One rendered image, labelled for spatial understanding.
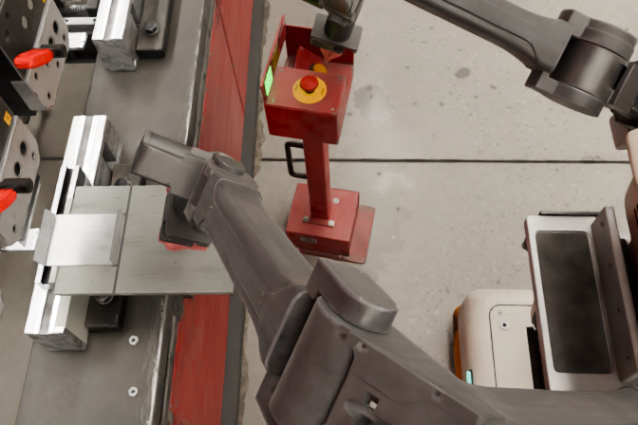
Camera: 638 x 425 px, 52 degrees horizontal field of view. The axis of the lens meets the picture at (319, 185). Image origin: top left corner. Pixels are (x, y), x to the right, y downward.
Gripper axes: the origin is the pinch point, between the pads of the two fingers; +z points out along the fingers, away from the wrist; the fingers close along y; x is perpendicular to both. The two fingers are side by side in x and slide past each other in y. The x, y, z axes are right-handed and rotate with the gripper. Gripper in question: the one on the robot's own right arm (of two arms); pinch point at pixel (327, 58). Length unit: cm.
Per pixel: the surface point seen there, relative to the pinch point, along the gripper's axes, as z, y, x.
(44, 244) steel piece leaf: -14, 35, 62
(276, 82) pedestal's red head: 2.2, 9.0, 8.6
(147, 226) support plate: -17, 21, 56
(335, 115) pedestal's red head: -0.9, -4.7, 14.6
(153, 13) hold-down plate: -3.2, 37.2, 5.3
